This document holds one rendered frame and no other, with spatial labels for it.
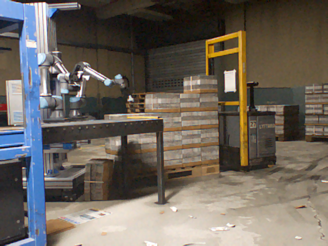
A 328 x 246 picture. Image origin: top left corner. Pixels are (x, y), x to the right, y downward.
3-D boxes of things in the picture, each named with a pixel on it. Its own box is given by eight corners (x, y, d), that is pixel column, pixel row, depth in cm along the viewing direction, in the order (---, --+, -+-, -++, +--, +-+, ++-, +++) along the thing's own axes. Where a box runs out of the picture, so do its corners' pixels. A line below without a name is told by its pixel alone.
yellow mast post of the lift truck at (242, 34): (238, 164, 477) (236, 31, 468) (243, 164, 482) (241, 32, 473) (243, 166, 470) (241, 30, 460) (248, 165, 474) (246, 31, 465)
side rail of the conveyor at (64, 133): (159, 130, 339) (159, 118, 338) (163, 131, 335) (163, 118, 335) (24, 146, 239) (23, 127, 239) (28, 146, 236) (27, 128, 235)
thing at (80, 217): (93, 208, 329) (93, 207, 329) (113, 213, 310) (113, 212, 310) (57, 218, 301) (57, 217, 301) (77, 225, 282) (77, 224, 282)
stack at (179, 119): (105, 183, 433) (103, 114, 428) (185, 171, 492) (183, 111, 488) (118, 188, 399) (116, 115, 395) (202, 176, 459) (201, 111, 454)
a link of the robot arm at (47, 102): (57, 108, 357) (54, 53, 354) (44, 109, 344) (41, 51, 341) (48, 109, 363) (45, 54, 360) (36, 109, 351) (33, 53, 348)
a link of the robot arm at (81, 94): (71, 106, 421) (77, 61, 417) (76, 106, 436) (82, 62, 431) (81, 108, 419) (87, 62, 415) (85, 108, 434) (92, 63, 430)
